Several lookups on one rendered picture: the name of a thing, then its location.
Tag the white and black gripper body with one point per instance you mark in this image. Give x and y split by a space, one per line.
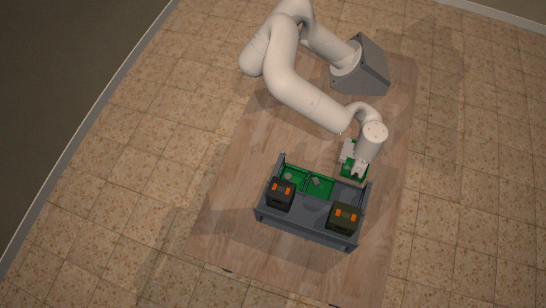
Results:
356 168

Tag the black tool case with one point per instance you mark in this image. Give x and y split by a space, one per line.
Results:
279 193

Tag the dark olive tool case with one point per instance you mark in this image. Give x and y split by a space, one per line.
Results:
344 218

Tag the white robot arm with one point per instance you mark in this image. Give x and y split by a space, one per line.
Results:
289 88

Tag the green open-front bin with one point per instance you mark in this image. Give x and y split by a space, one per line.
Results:
323 190
346 172
298 175

